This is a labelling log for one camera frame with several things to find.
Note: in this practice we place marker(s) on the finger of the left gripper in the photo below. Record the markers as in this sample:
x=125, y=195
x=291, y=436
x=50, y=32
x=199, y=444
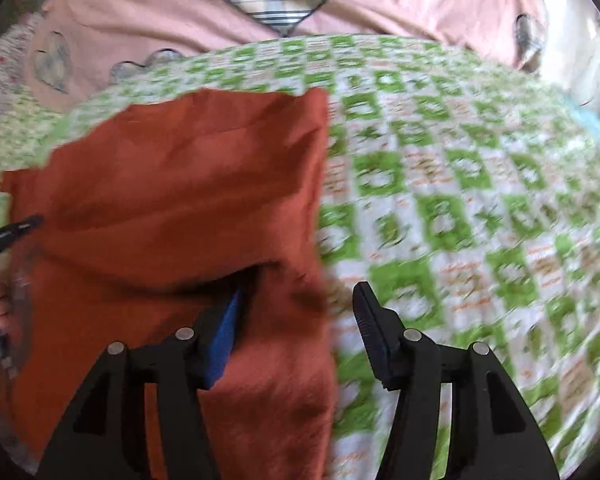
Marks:
x=12, y=232

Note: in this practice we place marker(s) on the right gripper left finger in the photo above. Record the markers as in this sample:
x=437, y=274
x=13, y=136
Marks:
x=103, y=432

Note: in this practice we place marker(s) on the orange knit sweater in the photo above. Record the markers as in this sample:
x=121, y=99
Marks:
x=154, y=202

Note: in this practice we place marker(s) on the green checkered quilt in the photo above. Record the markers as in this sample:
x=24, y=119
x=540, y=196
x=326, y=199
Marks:
x=467, y=194

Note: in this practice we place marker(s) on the floral bed sheet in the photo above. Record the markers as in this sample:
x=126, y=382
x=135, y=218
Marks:
x=13, y=49

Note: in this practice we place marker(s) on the pink heart-patterned duvet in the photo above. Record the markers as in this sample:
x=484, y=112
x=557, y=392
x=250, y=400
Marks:
x=83, y=46

